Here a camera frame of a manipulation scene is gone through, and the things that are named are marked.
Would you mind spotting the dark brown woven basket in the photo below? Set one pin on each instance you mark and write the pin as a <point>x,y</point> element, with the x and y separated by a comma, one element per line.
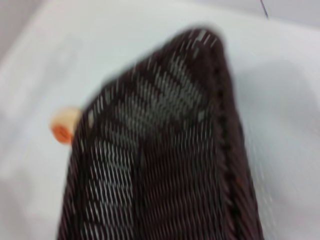
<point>160,162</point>

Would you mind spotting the round bun with orange filling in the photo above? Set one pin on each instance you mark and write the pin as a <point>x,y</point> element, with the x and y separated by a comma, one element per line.
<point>63,122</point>

